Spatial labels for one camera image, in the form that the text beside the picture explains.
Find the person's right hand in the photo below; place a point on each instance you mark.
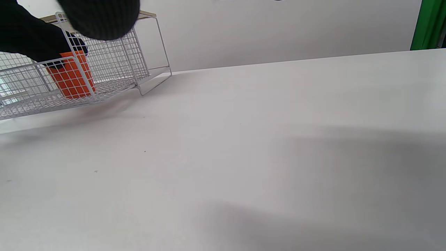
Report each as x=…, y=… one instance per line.
x=31, y=31

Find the orange plastic cup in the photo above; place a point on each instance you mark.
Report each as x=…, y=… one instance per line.
x=71, y=78

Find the green post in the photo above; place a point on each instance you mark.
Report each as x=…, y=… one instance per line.
x=427, y=24

